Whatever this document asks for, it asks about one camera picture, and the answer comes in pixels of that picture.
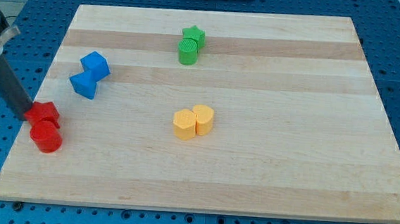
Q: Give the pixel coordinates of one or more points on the light wooden board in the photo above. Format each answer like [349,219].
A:
[299,129]

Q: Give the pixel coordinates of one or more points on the red star block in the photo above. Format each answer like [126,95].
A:
[43,115]

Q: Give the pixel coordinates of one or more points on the green star block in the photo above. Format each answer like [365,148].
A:
[194,33]

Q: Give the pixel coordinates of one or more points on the red cylinder block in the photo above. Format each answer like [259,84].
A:
[46,136]

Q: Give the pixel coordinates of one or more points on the yellow hexagon block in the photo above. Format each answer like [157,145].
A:
[184,124]

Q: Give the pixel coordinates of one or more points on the blue cube block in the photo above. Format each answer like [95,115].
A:
[96,64]

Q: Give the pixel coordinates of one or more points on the yellow heart block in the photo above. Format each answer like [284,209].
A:
[204,118]

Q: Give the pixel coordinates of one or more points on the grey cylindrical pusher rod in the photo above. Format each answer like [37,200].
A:
[12,91]

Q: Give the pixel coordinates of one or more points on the green cylinder block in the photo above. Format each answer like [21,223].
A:
[188,51]

